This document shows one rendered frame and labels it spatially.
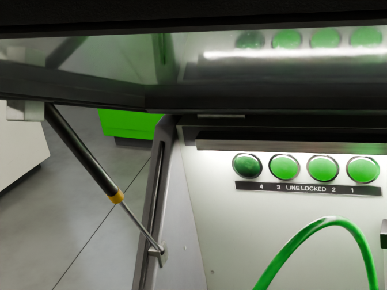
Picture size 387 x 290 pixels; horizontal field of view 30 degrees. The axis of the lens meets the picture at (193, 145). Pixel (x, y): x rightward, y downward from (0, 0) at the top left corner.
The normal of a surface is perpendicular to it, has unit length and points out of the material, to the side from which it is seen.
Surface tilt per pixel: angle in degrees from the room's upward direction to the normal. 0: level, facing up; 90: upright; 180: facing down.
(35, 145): 90
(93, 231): 0
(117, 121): 90
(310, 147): 90
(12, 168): 90
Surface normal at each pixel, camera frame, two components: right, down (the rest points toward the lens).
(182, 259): 0.94, 0.02
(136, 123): -0.43, 0.50
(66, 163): -0.16, -0.87
